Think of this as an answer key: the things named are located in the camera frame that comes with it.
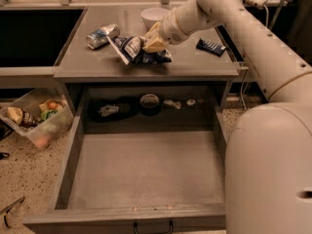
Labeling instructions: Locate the clear plastic bin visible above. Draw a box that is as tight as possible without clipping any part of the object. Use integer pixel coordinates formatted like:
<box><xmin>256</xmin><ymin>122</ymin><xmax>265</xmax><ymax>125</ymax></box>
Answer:
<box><xmin>0</xmin><ymin>88</ymin><xmax>73</xmax><ymax>149</ymax></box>

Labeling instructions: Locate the orange fruit in bin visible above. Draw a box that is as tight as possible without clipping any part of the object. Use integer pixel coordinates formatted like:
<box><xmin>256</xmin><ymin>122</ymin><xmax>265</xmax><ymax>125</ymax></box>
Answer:
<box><xmin>49</xmin><ymin>101</ymin><xmax>58</xmax><ymax>110</ymax></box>

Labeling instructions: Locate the grey open drawer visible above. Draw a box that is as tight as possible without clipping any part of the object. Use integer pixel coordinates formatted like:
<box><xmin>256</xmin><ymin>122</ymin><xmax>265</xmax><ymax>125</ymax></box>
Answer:
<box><xmin>22</xmin><ymin>88</ymin><xmax>228</xmax><ymax>234</ymax></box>

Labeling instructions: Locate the crushed silver blue can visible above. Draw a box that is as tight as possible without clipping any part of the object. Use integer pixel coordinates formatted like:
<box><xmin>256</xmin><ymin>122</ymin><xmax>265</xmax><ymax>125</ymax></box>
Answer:
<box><xmin>86</xmin><ymin>23</ymin><xmax>120</xmax><ymax>50</ymax></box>

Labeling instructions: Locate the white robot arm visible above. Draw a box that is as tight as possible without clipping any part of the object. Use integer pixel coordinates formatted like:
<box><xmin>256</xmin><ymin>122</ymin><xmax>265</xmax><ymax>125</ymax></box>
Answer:
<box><xmin>145</xmin><ymin>0</ymin><xmax>312</xmax><ymax>234</ymax></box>

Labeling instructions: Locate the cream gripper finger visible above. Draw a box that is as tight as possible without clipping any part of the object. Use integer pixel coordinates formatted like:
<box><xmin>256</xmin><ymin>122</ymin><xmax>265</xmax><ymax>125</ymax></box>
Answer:
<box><xmin>142</xmin><ymin>39</ymin><xmax>168</xmax><ymax>53</ymax></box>
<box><xmin>140</xmin><ymin>22</ymin><xmax>159</xmax><ymax>41</ymax></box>

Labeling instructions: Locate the blue chip bag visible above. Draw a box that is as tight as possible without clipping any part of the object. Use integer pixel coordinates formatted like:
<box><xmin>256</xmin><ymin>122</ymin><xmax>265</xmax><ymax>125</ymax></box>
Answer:
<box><xmin>107</xmin><ymin>36</ymin><xmax>172</xmax><ymax>64</ymax></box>

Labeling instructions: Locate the green snack in bin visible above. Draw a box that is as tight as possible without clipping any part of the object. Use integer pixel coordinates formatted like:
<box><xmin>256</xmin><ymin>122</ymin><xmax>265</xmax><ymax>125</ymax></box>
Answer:
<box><xmin>40</xmin><ymin>109</ymin><xmax>58</xmax><ymax>121</ymax></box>

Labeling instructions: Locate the grey counter cabinet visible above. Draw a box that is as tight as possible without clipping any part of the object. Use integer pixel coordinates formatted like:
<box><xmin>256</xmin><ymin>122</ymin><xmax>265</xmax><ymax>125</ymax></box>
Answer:
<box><xmin>55</xmin><ymin>4</ymin><xmax>238</xmax><ymax>101</ymax></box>

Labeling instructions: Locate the black drawer handle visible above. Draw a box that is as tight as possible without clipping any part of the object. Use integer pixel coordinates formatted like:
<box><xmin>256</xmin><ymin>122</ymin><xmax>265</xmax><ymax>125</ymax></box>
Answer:
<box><xmin>133</xmin><ymin>220</ymin><xmax>174</xmax><ymax>234</ymax></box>

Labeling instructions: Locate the brown chip bag in bin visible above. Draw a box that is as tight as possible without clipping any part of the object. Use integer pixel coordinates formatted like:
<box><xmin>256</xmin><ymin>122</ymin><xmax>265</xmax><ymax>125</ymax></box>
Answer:
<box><xmin>7</xmin><ymin>107</ymin><xmax>38</xmax><ymax>128</ymax></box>

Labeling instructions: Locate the dark blue snack bar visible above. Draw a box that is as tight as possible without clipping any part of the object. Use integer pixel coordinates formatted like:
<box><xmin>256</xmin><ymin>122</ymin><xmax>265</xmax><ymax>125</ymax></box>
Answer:
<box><xmin>196</xmin><ymin>39</ymin><xmax>226</xmax><ymax>57</ymax></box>

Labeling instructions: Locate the white bowl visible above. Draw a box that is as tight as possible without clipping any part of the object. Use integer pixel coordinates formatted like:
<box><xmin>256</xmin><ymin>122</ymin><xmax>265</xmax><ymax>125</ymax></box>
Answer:
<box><xmin>140</xmin><ymin>8</ymin><xmax>169</xmax><ymax>29</ymax></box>

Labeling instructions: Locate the white cable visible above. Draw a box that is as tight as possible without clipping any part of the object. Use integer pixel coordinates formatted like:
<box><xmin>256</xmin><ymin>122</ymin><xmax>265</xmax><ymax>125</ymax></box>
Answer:
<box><xmin>238</xmin><ymin>0</ymin><xmax>271</xmax><ymax>112</ymax></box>

